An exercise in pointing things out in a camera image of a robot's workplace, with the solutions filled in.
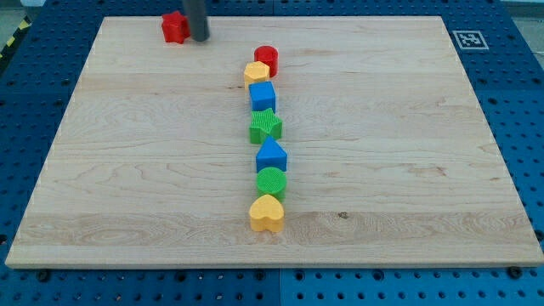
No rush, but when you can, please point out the blue triangle block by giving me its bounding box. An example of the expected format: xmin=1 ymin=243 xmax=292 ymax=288
xmin=256 ymin=136 xmax=288 ymax=172

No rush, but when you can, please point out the green cylinder block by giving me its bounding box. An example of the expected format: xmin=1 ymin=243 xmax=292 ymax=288
xmin=256 ymin=167 xmax=287 ymax=201

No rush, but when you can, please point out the green star block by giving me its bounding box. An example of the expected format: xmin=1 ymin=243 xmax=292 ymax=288
xmin=249 ymin=108 xmax=283 ymax=144

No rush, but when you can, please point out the blue cube block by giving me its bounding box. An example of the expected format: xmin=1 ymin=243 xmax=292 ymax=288
xmin=248 ymin=81 xmax=276 ymax=112

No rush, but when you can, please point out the yellow heart block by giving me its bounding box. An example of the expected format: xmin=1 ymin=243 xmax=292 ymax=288
xmin=248 ymin=195 xmax=285 ymax=233

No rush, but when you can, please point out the yellow hexagon block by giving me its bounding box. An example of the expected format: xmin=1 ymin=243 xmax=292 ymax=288
xmin=244 ymin=61 xmax=269 ymax=90

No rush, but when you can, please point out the red cylinder block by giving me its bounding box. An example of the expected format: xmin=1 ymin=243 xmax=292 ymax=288
xmin=253 ymin=45 xmax=279 ymax=77

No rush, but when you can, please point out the wooden board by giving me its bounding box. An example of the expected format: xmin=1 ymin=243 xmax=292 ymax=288
xmin=6 ymin=17 xmax=543 ymax=269

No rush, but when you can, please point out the red star block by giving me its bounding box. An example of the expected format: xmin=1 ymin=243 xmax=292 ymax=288
xmin=161 ymin=11 xmax=190 ymax=44

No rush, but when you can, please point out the white fiducial marker tag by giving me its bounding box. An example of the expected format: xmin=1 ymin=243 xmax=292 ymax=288
xmin=453 ymin=30 xmax=489 ymax=50

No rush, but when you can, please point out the yellow black hazard tape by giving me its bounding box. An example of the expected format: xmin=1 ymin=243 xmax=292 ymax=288
xmin=1 ymin=15 xmax=32 ymax=61

